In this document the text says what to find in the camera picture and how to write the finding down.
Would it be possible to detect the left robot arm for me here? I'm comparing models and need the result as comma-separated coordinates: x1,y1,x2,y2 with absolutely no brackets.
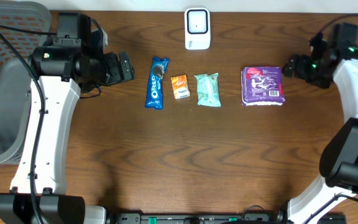
0,45,134,223

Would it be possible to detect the blue Oreo cookie pack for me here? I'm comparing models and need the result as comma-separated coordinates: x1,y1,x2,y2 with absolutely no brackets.
145,56,170,110

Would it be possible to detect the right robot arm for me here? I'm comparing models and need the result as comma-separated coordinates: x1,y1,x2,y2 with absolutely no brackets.
275,39,358,223

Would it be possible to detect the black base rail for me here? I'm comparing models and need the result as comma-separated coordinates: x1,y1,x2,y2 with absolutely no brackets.
106,212,277,224

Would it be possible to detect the mint green wipes pack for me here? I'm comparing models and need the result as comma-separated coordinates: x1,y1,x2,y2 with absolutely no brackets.
195,73,221,107

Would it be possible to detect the red purple pad pack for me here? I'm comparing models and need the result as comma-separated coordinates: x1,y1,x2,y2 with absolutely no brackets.
241,67,285,106

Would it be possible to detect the orange tissue packet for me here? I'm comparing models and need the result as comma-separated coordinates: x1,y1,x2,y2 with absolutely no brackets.
171,75,190,100

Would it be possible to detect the grey plastic mesh basket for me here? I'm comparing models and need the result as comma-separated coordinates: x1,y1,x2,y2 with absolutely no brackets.
0,1,52,165

